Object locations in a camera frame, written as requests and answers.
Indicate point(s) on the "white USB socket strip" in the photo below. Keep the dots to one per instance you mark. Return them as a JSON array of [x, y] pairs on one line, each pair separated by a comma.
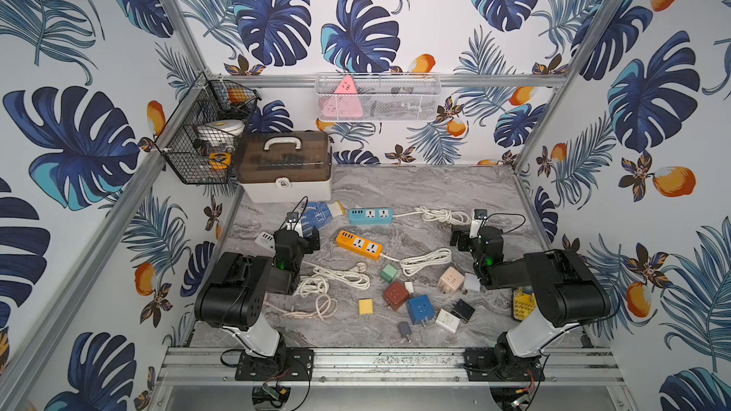
[[266, 241]]

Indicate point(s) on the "green plug adapter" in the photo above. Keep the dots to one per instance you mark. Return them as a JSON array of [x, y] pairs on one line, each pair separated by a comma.
[[389, 273]]

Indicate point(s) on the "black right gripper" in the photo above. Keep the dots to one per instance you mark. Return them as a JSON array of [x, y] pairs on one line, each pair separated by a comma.
[[464, 238]]

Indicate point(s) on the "teal USB socket strip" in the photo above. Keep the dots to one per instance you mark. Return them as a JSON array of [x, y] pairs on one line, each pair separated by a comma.
[[370, 217]]

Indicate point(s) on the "red cube socket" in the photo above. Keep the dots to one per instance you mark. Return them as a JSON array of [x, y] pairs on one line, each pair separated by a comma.
[[395, 295]]

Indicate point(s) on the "blue cube socket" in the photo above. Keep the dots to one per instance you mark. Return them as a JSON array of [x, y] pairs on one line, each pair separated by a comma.
[[420, 310]]

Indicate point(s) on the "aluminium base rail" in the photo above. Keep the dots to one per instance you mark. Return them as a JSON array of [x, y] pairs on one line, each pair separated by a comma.
[[395, 367]]

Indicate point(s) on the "white 66W charger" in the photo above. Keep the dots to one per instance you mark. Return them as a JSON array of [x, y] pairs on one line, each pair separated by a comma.
[[471, 284]]

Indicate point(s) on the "yellow plug adapter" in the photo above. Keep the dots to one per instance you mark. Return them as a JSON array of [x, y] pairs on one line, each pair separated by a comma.
[[365, 307]]

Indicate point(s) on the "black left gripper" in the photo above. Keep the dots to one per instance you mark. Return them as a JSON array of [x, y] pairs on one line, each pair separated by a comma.
[[306, 241]]

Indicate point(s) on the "pink triangle item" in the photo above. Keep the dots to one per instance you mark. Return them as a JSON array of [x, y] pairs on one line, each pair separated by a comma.
[[343, 103]]

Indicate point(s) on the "black wire basket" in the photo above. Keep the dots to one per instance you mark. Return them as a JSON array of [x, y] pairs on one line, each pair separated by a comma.
[[200, 141]]

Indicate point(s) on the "grey small charger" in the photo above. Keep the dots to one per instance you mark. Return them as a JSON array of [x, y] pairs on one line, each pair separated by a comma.
[[405, 331]]

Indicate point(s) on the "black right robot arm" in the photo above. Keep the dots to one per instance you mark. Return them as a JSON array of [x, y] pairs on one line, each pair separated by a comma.
[[567, 293]]

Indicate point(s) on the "orange power strip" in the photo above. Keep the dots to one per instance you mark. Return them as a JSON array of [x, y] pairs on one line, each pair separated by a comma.
[[359, 245]]

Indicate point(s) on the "white plug adapter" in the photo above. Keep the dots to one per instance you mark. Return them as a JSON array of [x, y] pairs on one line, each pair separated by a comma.
[[447, 321]]

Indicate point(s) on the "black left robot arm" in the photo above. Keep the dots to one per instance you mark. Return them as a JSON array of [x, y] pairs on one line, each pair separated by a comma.
[[233, 296]]

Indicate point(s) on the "blue work glove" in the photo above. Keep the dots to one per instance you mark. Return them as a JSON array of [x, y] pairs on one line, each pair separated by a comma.
[[320, 214]]

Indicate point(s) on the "white mesh wall shelf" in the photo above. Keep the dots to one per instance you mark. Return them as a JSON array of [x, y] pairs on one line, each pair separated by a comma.
[[389, 97]]

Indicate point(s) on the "brown lid storage box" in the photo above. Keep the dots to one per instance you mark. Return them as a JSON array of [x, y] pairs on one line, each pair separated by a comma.
[[283, 167]]

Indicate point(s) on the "black plug adapter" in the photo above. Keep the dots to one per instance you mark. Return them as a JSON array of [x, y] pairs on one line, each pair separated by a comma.
[[463, 311]]

